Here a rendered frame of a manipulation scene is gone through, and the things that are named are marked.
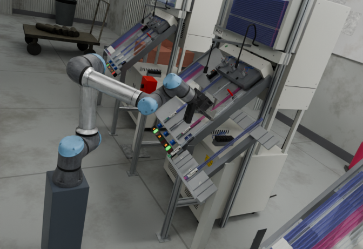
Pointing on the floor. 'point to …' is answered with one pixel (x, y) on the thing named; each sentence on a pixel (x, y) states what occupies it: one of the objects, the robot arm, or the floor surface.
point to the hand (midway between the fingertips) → (210, 119)
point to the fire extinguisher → (355, 157)
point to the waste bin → (65, 11)
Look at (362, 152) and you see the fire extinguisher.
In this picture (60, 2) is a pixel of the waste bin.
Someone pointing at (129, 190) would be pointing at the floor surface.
